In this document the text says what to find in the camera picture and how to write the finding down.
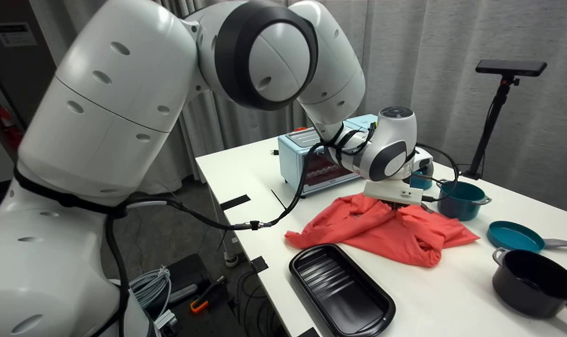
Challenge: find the metal table leg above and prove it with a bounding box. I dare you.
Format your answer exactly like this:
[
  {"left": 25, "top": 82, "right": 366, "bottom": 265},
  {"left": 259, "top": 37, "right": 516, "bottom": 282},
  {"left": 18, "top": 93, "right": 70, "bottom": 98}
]
[{"left": 214, "top": 207, "right": 241, "bottom": 269}]

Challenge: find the teal toy pot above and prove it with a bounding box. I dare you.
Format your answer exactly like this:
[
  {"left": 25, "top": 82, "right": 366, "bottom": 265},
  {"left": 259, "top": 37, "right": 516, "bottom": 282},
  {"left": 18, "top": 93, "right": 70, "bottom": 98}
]
[{"left": 435, "top": 179, "right": 491, "bottom": 222}]

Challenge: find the teal toy frying pan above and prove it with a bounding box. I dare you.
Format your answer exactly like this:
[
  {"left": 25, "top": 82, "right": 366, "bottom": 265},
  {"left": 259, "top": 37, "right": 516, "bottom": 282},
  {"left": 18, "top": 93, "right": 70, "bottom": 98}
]
[{"left": 484, "top": 218, "right": 567, "bottom": 254}]

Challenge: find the coral long sleeve shirt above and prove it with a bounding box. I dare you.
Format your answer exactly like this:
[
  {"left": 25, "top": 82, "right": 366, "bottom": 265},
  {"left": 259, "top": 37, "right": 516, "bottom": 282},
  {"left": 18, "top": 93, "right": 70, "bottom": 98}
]
[{"left": 284, "top": 192, "right": 480, "bottom": 269}]

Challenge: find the orange handled tool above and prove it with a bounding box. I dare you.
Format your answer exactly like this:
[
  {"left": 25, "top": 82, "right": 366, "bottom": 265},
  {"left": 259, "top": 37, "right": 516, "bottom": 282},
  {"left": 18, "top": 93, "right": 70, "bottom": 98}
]
[{"left": 186, "top": 273, "right": 228, "bottom": 314}]

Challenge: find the black camera bar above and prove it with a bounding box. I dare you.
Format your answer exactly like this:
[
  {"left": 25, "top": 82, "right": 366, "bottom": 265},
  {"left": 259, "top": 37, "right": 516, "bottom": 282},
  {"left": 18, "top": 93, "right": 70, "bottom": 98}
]
[{"left": 475, "top": 57, "right": 548, "bottom": 78}]

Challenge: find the light blue toy oven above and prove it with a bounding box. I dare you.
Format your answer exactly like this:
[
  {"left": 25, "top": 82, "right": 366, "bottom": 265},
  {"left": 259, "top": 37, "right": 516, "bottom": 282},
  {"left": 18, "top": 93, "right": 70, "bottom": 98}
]
[{"left": 276, "top": 112, "right": 379, "bottom": 198}]

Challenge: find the black tripod stand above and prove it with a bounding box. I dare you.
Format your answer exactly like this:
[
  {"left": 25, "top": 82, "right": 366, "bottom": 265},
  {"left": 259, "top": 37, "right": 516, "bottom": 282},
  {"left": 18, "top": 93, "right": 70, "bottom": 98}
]
[{"left": 458, "top": 72, "right": 521, "bottom": 181}]

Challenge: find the black ridged baking tray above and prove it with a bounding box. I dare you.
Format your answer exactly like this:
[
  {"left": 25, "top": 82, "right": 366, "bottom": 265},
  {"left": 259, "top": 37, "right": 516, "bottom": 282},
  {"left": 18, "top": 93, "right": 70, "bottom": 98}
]
[{"left": 287, "top": 241, "right": 396, "bottom": 337}]

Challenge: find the dark grey cooking pot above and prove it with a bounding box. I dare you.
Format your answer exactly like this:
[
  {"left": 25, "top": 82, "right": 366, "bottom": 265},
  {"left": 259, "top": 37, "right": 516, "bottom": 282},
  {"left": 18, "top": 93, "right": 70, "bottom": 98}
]
[{"left": 489, "top": 246, "right": 567, "bottom": 319}]

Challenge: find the red fire extinguisher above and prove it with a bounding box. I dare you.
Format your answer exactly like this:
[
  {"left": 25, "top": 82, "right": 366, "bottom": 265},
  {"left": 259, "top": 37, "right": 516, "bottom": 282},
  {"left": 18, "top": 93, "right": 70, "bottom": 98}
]
[{"left": 0, "top": 102, "right": 22, "bottom": 155}]

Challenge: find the white cable bundle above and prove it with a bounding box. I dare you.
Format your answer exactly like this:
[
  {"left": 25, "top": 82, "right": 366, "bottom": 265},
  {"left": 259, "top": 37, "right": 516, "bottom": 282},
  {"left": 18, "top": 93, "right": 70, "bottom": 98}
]
[{"left": 128, "top": 265, "right": 177, "bottom": 337}]

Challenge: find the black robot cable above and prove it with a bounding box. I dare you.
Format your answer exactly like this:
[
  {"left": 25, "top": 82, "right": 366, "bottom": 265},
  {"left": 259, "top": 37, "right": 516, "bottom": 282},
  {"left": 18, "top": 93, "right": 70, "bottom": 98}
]
[{"left": 9, "top": 123, "right": 461, "bottom": 337}]

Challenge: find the black floor box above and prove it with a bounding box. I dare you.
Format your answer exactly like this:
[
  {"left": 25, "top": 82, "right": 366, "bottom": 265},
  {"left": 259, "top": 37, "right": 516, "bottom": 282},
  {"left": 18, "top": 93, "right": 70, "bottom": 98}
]
[{"left": 166, "top": 250, "right": 213, "bottom": 306}]

